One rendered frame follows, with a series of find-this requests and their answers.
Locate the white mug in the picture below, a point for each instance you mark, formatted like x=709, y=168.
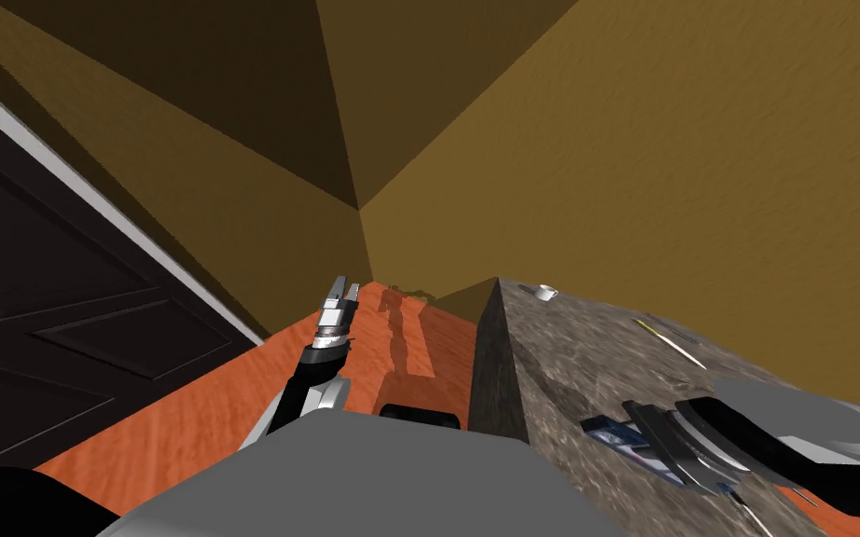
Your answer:
x=546, y=293

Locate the yellow and white knife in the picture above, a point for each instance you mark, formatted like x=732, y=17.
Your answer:
x=670, y=343

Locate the dark grey utensil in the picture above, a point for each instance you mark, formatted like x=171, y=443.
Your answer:
x=672, y=328

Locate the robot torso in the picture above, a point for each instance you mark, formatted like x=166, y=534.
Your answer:
x=370, y=485

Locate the silver utensil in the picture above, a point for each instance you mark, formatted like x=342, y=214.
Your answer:
x=754, y=516

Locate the dark panelled door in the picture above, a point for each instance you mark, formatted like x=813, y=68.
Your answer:
x=64, y=298

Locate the blue book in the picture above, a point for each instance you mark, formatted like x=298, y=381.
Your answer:
x=616, y=434

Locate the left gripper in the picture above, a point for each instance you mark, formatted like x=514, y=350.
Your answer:
x=334, y=319

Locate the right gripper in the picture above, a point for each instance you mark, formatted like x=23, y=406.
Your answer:
x=672, y=446

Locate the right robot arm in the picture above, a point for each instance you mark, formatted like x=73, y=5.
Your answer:
x=810, y=440

